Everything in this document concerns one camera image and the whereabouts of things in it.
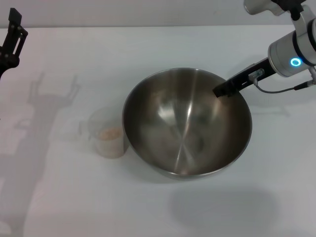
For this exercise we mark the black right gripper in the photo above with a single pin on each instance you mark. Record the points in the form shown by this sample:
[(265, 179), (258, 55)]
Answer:
[(266, 65)]

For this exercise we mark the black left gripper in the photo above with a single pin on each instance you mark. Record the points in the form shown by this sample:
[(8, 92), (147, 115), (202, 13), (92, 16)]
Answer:
[(2, 66)]

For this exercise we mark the stainless steel mixing bowl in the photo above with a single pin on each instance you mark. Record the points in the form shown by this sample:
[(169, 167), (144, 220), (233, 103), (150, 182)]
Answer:
[(185, 123)]

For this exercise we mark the rice grains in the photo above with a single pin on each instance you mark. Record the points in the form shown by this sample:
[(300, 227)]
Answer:
[(109, 133)]

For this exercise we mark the clear plastic measuring cup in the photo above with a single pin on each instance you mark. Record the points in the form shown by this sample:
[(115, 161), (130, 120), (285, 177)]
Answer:
[(108, 151)]

